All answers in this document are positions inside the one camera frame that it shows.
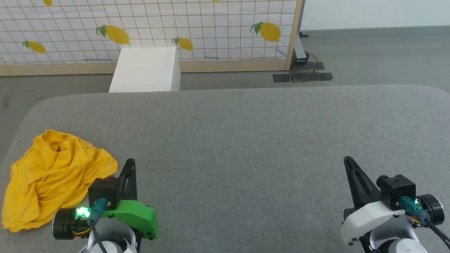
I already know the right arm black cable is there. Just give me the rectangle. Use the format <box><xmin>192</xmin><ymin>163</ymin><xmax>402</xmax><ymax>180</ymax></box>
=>
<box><xmin>400</xmin><ymin>196</ymin><xmax>450</xmax><ymax>251</ymax></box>

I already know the long black floor tape patch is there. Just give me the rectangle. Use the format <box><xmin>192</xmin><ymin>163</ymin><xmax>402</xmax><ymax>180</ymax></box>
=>
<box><xmin>291</xmin><ymin>72</ymin><xmax>334</xmax><ymax>83</ymax></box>

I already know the grey metal panel stand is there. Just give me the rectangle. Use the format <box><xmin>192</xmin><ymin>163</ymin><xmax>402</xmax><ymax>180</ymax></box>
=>
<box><xmin>294</xmin><ymin>32</ymin><xmax>310</xmax><ymax>64</ymax></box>

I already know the yellow cartoon t-shirt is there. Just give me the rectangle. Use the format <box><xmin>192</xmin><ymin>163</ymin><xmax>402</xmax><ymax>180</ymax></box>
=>
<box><xmin>2</xmin><ymin>130</ymin><xmax>118</xmax><ymax>233</ymax></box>

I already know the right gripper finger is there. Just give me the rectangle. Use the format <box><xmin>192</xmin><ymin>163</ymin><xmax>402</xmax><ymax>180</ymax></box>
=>
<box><xmin>343</xmin><ymin>156</ymin><xmax>382</xmax><ymax>210</ymax></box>

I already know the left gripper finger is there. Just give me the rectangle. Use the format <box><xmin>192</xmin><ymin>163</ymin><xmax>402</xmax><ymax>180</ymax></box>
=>
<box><xmin>117</xmin><ymin>158</ymin><xmax>138</xmax><ymax>202</ymax></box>

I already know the dark floor tape under stand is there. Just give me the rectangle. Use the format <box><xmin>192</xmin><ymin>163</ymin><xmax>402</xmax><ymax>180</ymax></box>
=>
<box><xmin>298</xmin><ymin>61</ymin><xmax>326</xmax><ymax>71</ymax></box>

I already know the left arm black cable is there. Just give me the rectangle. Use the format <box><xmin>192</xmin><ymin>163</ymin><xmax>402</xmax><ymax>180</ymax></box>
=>
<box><xmin>89</xmin><ymin>197</ymin><xmax>109</xmax><ymax>253</ymax></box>

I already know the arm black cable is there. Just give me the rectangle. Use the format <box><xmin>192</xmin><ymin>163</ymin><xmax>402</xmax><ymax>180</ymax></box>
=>
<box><xmin>400</xmin><ymin>196</ymin><xmax>450</xmax><ymax>251</ymax></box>
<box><xmin>89</xmin><ymin>197</ymin><xmax>109</xmax><ymax>253</ymax></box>

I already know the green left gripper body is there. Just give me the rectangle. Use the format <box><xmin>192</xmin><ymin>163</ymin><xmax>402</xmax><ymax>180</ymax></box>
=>
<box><xmin>101</xmin><ymin>200</ymin><xmax>159</xmax><ymax>240</ymax></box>

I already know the white box pedestal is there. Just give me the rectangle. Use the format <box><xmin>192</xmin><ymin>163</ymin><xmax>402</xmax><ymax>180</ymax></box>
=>
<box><xmin>109</xmin><ymin>47</ymin><xmax>181</xmax><ymax>93</ymax></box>

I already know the lemon print partition panel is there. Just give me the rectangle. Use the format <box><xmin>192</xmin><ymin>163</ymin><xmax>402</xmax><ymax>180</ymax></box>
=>
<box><xmin>0</xmin><ymin>0</ymin><xmax>303</xmax><ymax>76</ymax></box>

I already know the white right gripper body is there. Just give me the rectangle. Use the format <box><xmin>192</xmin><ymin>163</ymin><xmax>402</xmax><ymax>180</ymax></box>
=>
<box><xmin>340</xmin><ymin>200</ymin><xmax>405</xmax><ymax>246</ymax></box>

